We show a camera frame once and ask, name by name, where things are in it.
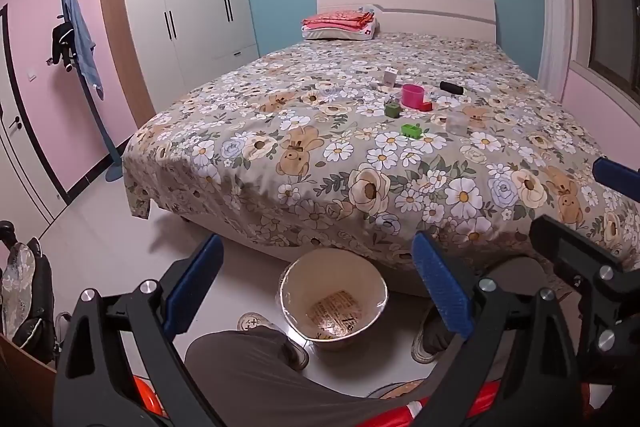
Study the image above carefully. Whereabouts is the brown wooden cabinet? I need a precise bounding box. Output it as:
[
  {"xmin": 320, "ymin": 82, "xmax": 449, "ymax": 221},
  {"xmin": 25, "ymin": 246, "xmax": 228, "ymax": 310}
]
[{"xmin": 0, "ymin": 332, "xmax": 58, "ymax": 427}]

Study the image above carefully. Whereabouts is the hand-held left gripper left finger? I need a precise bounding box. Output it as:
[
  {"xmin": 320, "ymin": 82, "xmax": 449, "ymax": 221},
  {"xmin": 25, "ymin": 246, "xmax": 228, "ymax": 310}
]
[{"xmin": 52, "ymin": 234, "xmax": 224, "ymax": 427}]

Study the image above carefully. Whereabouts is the white door with dark frame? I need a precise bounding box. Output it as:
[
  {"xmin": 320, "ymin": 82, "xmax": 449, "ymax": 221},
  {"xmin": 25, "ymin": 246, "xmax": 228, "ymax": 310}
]
[{"xmin": 0, "ymin": 4, "xmax": 68, "ymax": 228}]

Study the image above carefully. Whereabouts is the cream wooden bed frame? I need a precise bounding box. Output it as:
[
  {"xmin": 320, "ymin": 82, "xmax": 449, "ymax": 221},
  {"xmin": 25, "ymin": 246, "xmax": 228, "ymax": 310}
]
[{"xmin": 147, "ymin": 0, "xmax": 497, "ymax": 298}]

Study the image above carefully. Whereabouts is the bed with floral cover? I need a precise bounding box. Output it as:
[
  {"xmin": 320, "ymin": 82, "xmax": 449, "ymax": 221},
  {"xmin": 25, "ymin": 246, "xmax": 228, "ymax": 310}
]
[{"xmin": 122, "ymin": 31, "xmax": 640, "ymax": 280}]

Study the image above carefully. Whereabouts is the blue coat rack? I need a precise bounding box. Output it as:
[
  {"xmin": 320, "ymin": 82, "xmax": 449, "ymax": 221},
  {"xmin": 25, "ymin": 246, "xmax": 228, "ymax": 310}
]
[{"xmin": 60, "ymin": 0, "xmax": 126, "ymax": 182}]

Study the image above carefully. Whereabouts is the folded red blanket on pillow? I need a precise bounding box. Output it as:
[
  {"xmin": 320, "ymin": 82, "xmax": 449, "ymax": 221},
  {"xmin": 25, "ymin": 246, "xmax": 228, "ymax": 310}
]
[{"xmin": 302, "ymin": 4, "xmax": 378, "ymax": 42}]

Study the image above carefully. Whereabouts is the person's right shoe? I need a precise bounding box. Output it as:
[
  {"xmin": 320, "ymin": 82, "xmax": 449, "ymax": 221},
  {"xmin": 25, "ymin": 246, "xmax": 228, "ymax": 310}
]
[{"xmin": 411, "ymin": 307, "xmax": 453, "ymax": 364}]

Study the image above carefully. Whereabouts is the person's left shoe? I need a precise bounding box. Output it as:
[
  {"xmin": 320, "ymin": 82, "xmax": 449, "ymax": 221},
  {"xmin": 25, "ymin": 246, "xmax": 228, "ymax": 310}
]
[{"xmin": 237, "ymin": 311, "xmax": 310, "ymax": 370}]

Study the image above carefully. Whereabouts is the cream round trash bin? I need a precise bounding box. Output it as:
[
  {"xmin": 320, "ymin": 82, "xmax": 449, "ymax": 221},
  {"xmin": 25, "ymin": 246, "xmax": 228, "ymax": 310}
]
[{"xmin": 278, "ymin": 248, "xmax": 389, "ymax": 354}]

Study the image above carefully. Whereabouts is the silvery plastic wrapper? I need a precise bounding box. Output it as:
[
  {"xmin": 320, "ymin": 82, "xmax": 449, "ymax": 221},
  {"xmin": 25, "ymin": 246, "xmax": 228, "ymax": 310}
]
[{"xmin": 446, "ymin": 113, "xmax": 471, "ymax": 136}]

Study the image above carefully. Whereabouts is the printed paper wrapper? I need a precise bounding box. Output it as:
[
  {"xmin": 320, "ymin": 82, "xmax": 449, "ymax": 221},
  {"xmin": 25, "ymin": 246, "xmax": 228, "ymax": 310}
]
[{"xmin": 307, "ymin": 289, "xmax": 368, "ymax": 340}]

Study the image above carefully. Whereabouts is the pink plastic cup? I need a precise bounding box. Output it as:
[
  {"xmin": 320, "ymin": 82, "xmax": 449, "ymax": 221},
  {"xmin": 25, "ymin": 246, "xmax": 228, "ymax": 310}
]
[{"xmin": 401, "ymin": 83, "xmax": 426, "ymax": 110}]

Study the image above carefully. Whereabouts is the person's shoe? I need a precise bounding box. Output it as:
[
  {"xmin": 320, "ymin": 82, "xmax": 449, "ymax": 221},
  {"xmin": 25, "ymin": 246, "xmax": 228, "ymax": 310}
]
[
  {"xmin": 411, "ymin": 307, "xmax": 453, "ymax": 364},
  {"xmin": 237, "ymin": 311, "xmax": 310, "ymax": 370}
]

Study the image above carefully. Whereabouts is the black hanging garment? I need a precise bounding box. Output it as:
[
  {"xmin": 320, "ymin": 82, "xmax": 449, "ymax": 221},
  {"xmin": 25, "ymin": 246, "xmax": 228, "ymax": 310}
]
[{"xmin": 46, "ymin": 23, "xmax": 76, "ymax": 72}]

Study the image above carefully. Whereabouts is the blue hanging garment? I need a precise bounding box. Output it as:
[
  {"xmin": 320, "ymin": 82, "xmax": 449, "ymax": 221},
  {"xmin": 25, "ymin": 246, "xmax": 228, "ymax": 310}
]
[{"xmin": 65, "ymin": 0, "xmax": 105, "ymax": 102}]

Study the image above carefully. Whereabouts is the white wardrobe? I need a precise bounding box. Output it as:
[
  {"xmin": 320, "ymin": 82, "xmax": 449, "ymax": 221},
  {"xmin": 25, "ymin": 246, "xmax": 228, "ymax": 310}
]
[{"xmin": 97, "ymin": 0, "xmax": 261, "ymax": 128}]

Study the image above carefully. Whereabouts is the window with white frame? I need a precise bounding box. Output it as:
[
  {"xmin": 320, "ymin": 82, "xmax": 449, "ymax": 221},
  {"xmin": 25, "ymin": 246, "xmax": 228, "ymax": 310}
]
[{"xmin": 530, "ymin": 0, "xmax": 640, "ymax": 108}]

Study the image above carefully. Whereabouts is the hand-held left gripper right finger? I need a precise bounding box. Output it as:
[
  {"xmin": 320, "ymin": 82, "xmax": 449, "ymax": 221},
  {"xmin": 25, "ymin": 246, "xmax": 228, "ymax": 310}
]
[{"xmin": 411, "ymin": 231, "xmax": 586, "ymax": 427}]

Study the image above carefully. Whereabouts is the black patterned backpack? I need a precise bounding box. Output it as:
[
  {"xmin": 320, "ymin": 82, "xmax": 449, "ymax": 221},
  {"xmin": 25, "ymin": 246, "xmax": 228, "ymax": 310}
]
[{"xmin": 0, "ymin": 221, "xmax": 56, "ymax": 363}]

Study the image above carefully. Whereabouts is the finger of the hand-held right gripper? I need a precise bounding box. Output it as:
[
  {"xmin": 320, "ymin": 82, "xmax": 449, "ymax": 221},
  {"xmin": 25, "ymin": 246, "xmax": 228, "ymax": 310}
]
[
  {"xmin": 529, "ymin": 215, "xmax": 640, "ymax": 358},
  {"xmin": 591, "ymin": 157, "xmax": 640, "ymax": 200}
]

